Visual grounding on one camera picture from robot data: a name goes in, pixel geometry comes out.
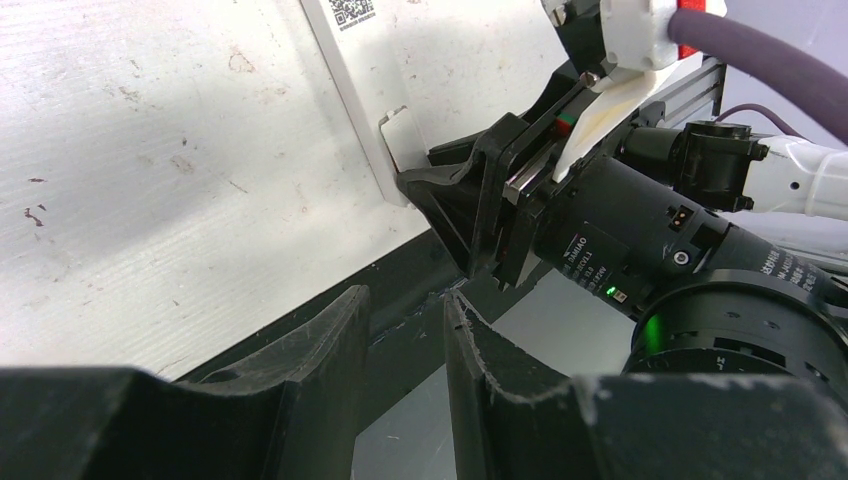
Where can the aluminium table edge rail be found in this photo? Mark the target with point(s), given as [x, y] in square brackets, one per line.
[696, 95]

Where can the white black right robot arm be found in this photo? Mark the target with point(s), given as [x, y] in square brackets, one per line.
[704, 294]

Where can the white remote battery cover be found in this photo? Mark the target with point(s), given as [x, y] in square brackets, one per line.
[404, 140]

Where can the white remote control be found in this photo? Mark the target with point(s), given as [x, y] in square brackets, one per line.
[357, 46]

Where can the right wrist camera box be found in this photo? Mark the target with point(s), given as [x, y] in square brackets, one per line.
[622, 53]

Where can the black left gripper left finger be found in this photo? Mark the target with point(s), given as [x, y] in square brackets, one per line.
[288, 411]

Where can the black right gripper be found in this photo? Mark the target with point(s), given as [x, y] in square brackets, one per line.
[517, 154]

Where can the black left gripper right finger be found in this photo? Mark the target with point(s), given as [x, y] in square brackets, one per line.
[513, 417]

